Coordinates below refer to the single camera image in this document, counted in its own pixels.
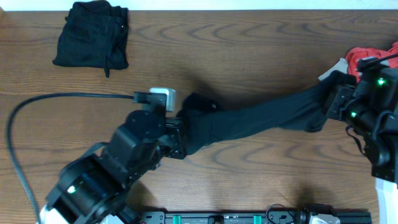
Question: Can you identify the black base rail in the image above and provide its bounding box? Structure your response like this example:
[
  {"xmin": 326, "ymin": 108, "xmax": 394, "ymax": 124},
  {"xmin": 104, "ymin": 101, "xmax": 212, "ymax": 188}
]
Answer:
[{"xmin": 124, "ymin": 203, "xmax": 373, "ymax": 224}]

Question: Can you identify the beige garment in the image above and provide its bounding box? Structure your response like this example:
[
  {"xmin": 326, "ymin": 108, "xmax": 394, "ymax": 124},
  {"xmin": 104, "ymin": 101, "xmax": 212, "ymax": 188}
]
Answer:
[{"xmin": 318, "ymin": 58, "xmax": 348, "ymax": 82}]

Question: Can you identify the folded black garment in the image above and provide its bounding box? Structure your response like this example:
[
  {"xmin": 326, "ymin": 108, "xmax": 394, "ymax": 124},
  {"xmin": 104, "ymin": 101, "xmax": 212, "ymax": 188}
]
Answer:
[{"xmin": 52, "ymin": 1, "xmax": 129, "ymax": 78}]

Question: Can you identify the black t-shirt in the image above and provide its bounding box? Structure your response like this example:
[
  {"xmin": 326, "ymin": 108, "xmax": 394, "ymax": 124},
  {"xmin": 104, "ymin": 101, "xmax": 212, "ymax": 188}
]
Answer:
[{"xmin": 177, "ymin": 71, "xmax": 357, "ymax": 155}]

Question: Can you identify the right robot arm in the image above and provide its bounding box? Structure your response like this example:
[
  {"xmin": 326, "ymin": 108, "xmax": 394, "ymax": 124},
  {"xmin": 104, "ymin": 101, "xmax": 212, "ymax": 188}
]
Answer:
[{"xmin": 325, "ymin": 66, "xmax": 397, "ymax": 223}]

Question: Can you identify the red printed t-shirt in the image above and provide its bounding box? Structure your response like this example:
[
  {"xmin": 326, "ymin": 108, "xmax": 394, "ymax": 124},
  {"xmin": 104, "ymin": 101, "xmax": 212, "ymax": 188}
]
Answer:
[{"xmin": 345, "ymin": 42, "xmax": 397, "ymax": 82}]

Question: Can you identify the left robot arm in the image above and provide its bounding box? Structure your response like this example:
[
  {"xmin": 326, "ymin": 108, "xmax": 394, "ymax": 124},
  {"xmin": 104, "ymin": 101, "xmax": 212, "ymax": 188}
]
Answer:
[{"xmin": 41, "ymin": 110, "xmax": 187, "ymax": 223}]

